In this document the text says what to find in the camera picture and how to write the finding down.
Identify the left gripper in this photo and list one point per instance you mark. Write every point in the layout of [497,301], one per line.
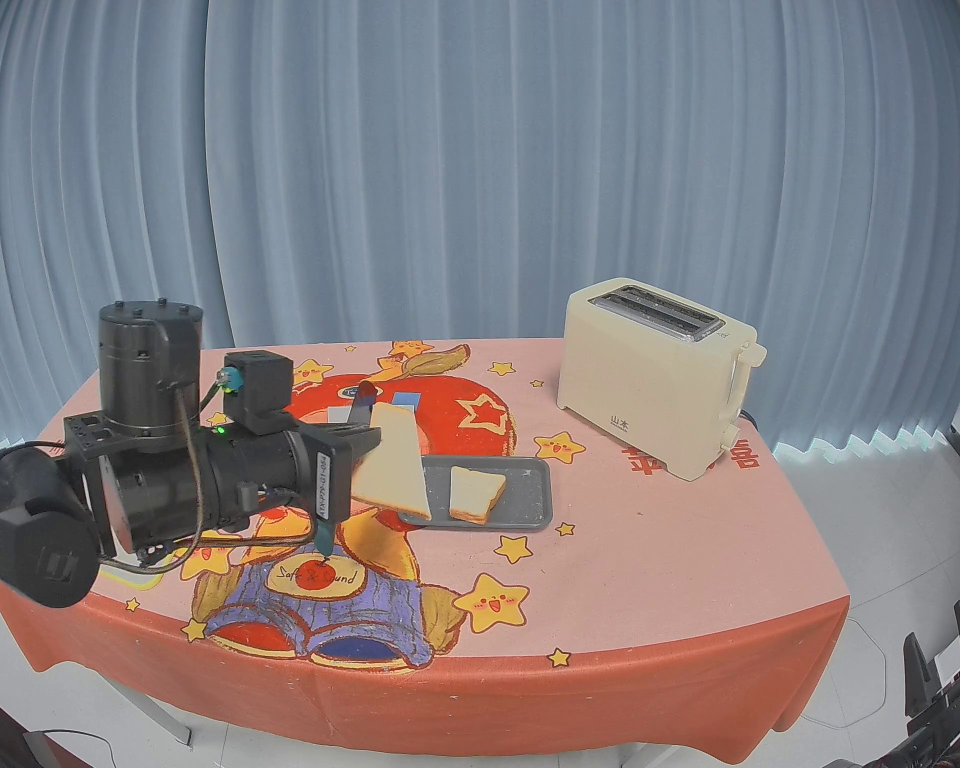
[262,472]

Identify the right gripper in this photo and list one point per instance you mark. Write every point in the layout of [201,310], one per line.
[934,724]

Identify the slice of bread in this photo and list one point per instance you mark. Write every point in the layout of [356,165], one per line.
[474,493]
[394,465]

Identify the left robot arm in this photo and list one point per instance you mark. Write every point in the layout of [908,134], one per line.
[150,352]

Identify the cream toaster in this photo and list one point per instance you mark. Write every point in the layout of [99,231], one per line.
[645,382]

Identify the small blue block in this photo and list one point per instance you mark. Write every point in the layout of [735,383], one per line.
[406,399]

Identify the dark grey tray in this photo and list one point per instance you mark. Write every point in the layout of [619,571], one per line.
[525,487]

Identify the blue curtain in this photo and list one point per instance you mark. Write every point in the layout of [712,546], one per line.
[525,150]
[90,165]

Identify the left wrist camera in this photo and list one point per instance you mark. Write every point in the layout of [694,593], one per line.
[259,390]

